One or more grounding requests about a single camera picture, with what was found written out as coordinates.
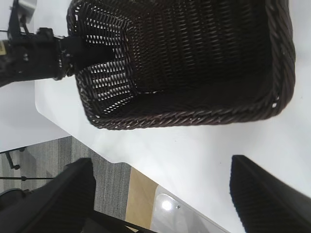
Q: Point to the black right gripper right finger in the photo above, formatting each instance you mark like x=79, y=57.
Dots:
x=272, y=206

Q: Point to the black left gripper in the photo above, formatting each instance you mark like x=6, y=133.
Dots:
x=39, y=55

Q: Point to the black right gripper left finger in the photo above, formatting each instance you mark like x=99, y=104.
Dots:
x=58, y=204

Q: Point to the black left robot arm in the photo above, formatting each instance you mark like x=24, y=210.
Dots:
x=6, y=68

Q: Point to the dark brown wicker basket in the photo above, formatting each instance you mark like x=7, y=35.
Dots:
x=194, y=60

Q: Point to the thin black rod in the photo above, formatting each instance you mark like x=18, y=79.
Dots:
x=31, y=178

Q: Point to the black wheeled stand leg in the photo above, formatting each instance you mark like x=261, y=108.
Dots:
x=11, y=157

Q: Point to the light wooden board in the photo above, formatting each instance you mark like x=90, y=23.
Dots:
x=139, y=196

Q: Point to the glossy grey plate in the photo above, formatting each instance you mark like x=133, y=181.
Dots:
x=175, y=213

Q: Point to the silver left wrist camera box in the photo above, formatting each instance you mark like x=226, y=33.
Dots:
x=26, y=6

